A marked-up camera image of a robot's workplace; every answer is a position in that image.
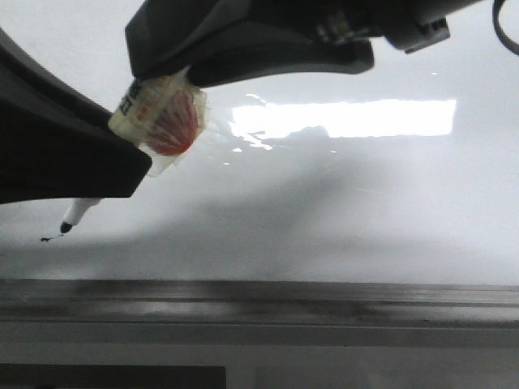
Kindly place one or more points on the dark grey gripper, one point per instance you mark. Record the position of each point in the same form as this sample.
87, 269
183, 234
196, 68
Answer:
221, 42

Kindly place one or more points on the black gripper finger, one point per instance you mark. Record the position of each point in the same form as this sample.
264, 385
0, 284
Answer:
55, 142

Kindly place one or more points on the red magnet taped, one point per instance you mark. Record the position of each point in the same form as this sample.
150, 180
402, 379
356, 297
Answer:
179, 123

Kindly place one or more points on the grey metal whiteboard tray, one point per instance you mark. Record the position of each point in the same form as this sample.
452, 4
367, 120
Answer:
260, 302

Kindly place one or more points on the white black whiteboard marker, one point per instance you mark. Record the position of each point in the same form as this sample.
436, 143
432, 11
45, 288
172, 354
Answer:
140, 105

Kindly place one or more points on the white whiteboard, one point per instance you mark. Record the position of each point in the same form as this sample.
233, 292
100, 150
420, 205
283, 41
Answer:
405, 174

